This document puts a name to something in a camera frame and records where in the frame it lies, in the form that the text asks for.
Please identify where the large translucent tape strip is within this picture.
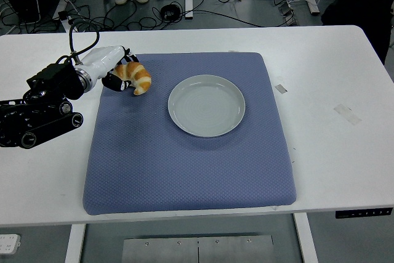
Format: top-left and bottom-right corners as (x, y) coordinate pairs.
(333, 103), (362, 126)

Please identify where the orange croissant bread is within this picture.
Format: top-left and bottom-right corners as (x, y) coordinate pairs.
(111, 60), (153, 97)

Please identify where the white power strip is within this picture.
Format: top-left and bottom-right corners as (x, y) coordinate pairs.
(0, 234), (22, 255)

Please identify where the grey metal plate with screws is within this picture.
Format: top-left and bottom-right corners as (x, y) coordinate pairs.
(121, 235), (275, 263)

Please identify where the white table leg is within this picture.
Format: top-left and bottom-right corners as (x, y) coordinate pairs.
(64, 224), (87, 263)
(293, 212), (320, 263)

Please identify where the blue quilted mat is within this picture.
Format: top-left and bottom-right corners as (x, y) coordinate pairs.
(82, 52), (297, 216)

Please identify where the black table control panel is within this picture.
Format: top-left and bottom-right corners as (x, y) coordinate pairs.
(335, 207), (394, 219)

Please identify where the coiled black cable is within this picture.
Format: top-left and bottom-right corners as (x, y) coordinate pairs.
(160, 4), (183, 23)

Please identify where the grey foot pedal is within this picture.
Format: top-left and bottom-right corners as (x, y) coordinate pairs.
(278, 1), (300, 28)

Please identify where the person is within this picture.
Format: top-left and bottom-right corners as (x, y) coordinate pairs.
(321, 0), (394, 64)

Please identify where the round grey plate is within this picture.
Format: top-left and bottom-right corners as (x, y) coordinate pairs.
(167, 74), (246, 138)

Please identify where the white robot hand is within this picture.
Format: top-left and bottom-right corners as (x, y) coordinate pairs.
(80, 45), (140, 92)

